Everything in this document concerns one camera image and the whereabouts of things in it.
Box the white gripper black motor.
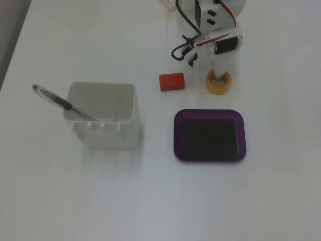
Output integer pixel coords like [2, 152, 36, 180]
[200, 29, 244, 80]

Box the clear black ballpoint pen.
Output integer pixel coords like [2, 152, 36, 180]
[31, 84, 99, 122]

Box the yellow tape roll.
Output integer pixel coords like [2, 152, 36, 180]
[205, 69, 232, 96]

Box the white plastic box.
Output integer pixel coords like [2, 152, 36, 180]
[62, 81, 140, 150]

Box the red and white wire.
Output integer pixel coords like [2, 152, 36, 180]
[196, 0, 238, 47]

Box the purple rectangular tray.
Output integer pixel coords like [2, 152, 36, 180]
[173, 108, 247, 164]

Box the black looped cable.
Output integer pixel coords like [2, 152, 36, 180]
[171, 0, 203, 69]

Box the red rectangular block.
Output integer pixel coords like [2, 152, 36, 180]
[158, 72, 186, 92]

